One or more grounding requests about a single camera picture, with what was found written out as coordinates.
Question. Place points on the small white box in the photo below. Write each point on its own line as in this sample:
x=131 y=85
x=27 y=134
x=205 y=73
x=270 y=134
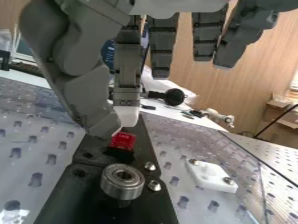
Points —
x=211 y=175

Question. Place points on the clear box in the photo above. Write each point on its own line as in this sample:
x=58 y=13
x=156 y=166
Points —
x=200 y=141

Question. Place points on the black headphones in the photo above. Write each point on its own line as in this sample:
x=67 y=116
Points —
x=173 y=96

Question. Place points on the metal bearing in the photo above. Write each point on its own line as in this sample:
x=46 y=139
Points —
x=121 y=180

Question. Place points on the small silver nut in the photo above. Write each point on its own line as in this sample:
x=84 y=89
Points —
x=155 y=185
x=151 y=165

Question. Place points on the black plate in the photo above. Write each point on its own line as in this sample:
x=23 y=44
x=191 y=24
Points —
x=80 y=200

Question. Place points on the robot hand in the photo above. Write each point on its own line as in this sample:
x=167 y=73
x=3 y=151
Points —
x=67 y=50

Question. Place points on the white desk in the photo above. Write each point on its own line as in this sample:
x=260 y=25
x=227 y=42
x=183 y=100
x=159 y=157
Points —
x=195 y=116

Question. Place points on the small white jointed device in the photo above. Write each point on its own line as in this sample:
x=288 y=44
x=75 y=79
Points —
x=219 y=115

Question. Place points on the red circuit board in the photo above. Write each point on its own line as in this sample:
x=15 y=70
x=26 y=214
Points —
x=123 y=140

